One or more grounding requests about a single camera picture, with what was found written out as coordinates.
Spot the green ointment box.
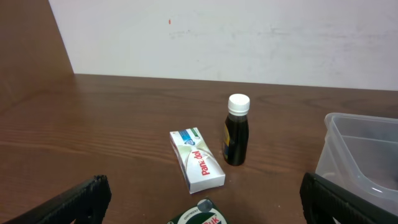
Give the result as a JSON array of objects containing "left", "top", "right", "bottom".
[{"left": 167, "top": 198, "right": 229, "bottom": 224}]

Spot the clear plastic container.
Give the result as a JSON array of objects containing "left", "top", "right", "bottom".
[{"left": 315, "top": 113, "right": 397, "bottom": 214}]

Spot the white Panadol box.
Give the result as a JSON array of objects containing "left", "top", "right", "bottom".
[{"left": 170, "top": 128, "right": 226, "bottom": 194}]

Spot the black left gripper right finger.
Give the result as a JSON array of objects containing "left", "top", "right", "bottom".
[{"left": 300, "top": 172, "right": 397, "bottom": 224}]

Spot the dark syrup bottle white cap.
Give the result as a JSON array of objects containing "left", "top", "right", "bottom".
[{"left": 223, "top": 93, "right": 250, "bottom": 166}]

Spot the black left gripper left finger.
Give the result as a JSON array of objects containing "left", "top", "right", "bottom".
[{"left": 6, "top": 175, "right": 112, "bottom": 224}]

